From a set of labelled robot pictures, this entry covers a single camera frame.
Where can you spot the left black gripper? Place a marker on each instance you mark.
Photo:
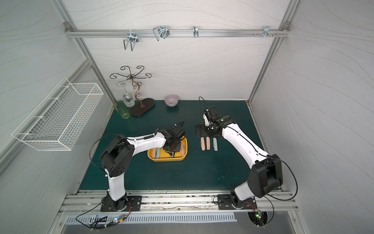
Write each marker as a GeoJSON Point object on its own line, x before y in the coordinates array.
{"type": "Point", "coordinates": [172, 145]}

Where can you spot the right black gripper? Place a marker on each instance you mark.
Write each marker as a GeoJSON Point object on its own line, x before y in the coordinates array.
{"type": "Point", "coordinates": [201, 130]}

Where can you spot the mint folding knife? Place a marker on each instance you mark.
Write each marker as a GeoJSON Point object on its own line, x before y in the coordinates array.
{"type": "Point", "coordinates": [158, 150]}
{"type": "Point", "coordinates": [215, 144]}

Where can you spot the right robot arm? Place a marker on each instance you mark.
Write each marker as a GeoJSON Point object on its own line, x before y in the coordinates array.
{"type": "Point", "coordinates": [265, 170]}

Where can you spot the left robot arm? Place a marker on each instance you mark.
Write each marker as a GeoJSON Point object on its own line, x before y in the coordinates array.
{"type": "Point", "coordinates": [118, 155]}

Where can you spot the yellow plastic storage box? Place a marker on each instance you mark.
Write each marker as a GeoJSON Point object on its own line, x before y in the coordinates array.
{"type": "Point", "coordinates": [163, 158]}

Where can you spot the lilac ceramic bowl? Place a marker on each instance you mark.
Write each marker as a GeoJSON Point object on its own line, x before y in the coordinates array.
{"type": "Point", "coordinates": [171, 100]}

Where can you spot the bronze scroll cup stand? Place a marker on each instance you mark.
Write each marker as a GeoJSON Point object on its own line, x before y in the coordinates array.
{"type": "Point", "coordinates": [143, 105]}

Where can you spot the green drinking glass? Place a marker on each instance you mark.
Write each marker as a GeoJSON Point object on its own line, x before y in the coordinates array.
{"type": "Point", "coordinates": [122, 109]}

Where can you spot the clear wine glass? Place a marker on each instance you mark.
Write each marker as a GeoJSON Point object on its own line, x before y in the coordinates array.
{"type": "Point", "coordinates": [127, 97]}

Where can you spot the white vent grille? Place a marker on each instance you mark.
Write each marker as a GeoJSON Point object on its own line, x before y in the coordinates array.
{"type": "Point", "coordinates": [138, 218]}

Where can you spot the small metal hook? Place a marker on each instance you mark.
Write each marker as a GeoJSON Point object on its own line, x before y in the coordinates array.
{"type": "Point", "coordinates": [195, 32]}

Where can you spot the metal hook clip middle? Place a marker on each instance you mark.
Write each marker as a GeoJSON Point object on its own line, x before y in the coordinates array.
{"type": "Point", "coordinates": [161, 32]}

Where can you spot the metal hook clip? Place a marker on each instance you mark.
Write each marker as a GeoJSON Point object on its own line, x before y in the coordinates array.
{"type": "Point", "coordinates": [130, 41]}
{"type": "Point", "coordinates": [161, 32]}
{"type": "Point", "coordinates": [266, 33]}

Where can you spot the metal hook clip left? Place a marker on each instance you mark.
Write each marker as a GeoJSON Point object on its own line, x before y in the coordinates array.
{"type": "Point", "coordinates": [130, 41]}

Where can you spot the metal hook clip right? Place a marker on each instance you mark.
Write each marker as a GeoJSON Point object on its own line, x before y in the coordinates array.
{"type": "Point", "coordinates": [266, 33]}

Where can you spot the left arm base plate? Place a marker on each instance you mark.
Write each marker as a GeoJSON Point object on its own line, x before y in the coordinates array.
{"type": "Point", "coordinates": [128, 203]}

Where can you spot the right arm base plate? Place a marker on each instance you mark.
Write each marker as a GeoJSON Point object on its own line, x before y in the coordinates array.
{"type": "Point", "coordinates": [225, 201]}

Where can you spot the white wire basket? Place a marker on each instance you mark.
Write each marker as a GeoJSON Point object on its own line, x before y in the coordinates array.
{"type": "Point", "coordinates": [58, 121]}

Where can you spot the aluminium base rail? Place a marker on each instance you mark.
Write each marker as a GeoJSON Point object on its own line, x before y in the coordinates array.
{"type": "Point", "coordinates": [164, 201]}

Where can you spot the aluminium cross rail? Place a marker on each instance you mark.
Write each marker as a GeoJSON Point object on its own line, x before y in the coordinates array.
{"type": "Point", "coordinates": [174, 33]}

